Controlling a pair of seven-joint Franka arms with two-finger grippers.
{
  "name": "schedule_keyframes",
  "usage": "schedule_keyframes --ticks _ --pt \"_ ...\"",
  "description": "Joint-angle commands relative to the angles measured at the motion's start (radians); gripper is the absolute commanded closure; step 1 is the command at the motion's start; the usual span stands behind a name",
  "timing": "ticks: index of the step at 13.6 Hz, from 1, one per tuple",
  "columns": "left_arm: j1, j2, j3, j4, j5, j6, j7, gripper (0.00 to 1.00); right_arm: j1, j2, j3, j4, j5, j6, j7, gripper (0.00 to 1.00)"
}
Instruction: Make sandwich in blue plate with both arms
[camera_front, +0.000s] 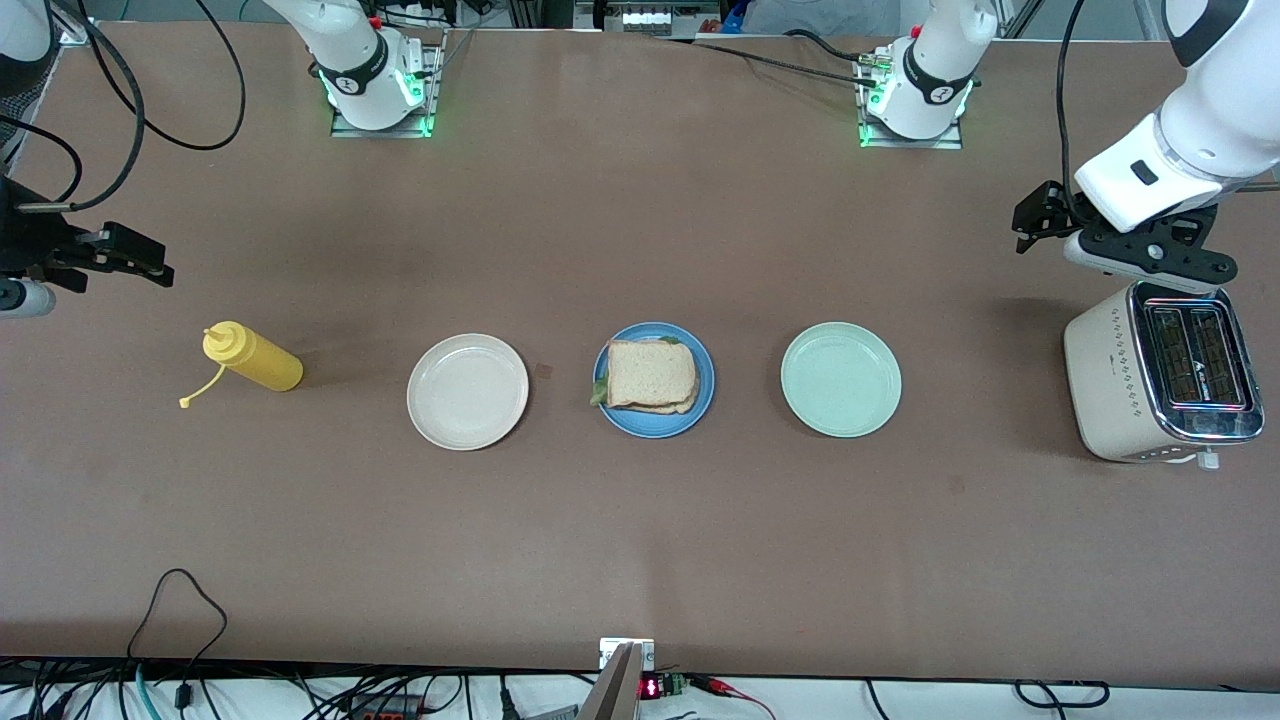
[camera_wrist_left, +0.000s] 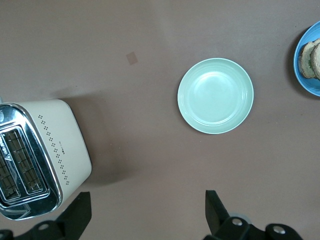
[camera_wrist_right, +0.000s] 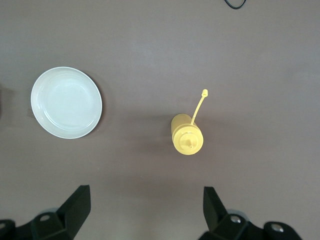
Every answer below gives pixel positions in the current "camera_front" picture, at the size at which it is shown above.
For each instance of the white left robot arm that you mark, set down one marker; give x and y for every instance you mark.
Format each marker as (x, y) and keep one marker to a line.
(1220, 120)

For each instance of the black device white lights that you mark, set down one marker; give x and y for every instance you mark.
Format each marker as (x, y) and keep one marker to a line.
(645, 18)

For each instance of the small white bracket box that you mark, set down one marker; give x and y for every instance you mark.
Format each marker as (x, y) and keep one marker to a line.
(610, 650)

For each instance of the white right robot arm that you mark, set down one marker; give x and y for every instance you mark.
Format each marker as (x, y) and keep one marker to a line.
(360, 70)

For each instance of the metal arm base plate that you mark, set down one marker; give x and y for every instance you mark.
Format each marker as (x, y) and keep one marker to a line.
(385, 131)
(910, 143)

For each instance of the yellow squeeze bottle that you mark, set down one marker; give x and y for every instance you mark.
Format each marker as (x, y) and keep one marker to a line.
(265, 367)

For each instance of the toasted bread slice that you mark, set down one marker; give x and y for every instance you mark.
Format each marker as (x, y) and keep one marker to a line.
(650, 372)
(683, 408)

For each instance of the red LED circuit board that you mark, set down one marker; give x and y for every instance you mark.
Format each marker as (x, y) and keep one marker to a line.
(652, 688)

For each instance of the beige round plate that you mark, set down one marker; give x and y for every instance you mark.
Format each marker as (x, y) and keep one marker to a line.
(467, 392)

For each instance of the aluminium frame post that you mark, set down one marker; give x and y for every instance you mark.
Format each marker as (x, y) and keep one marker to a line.
(78, 33)

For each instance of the grey aluminium camera post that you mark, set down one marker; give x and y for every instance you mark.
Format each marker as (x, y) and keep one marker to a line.
(612, 695)

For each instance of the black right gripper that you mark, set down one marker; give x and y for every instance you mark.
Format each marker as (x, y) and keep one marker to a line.
(28, 232)

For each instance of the green lettuce leaf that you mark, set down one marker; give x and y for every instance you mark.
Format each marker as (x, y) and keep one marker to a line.
(600, 392)

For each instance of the beige chrome toaster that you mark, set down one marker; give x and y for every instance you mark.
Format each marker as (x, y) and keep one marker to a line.
(1105, 390)

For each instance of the blue round plate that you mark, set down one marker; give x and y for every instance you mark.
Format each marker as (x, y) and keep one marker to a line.
(650, 428)

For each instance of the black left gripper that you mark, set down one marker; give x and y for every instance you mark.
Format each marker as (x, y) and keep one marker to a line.
(1047, 211)

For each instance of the pale green round plate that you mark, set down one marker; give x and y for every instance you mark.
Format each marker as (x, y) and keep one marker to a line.
(840, 380)

